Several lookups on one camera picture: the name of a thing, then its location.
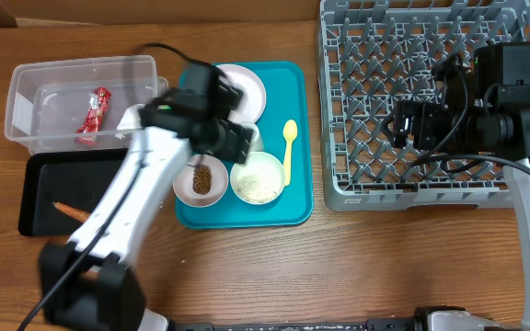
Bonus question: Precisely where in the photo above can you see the white plastic cup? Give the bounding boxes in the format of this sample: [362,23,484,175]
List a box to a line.
[241,121,264,153]

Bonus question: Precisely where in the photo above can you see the brown food scraps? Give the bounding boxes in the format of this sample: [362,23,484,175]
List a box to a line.
[192,165,212,195]

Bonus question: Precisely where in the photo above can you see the pale green bowl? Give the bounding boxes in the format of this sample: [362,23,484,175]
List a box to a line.
[229,152,285,205]

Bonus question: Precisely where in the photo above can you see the small pink plate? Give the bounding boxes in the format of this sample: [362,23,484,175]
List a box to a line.
[173,154,229,208]

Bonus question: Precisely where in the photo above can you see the red snack wrapper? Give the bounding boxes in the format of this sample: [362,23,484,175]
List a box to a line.
[75,86,111,145]

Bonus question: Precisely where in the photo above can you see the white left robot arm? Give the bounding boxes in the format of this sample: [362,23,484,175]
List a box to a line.
[19,57,252,330]

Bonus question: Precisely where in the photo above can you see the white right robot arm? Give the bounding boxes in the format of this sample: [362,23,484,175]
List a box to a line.
[381,41,530,330]

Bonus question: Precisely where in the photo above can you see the grey dishwasher rack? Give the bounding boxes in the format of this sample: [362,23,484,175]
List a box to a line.
[317,1,530,211]

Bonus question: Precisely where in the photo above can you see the black waste tray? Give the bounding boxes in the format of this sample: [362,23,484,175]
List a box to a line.
[17,148,127,236]

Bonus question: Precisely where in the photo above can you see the large pink plate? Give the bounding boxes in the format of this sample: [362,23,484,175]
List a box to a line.
[218,63,267,123]

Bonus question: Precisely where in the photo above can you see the yellow plastic spoon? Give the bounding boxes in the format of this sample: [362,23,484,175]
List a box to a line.
[282,120,298,187]

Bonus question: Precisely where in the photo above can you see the teal plastic tray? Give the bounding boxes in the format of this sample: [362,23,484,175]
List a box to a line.
[175,61,314,229]

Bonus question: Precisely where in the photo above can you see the crumpled white tissue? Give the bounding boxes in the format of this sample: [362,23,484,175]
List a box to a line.
[115,104,144,140]

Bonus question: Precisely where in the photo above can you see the clear plastic bin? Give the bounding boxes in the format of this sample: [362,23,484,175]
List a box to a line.
[5,55,168,154]

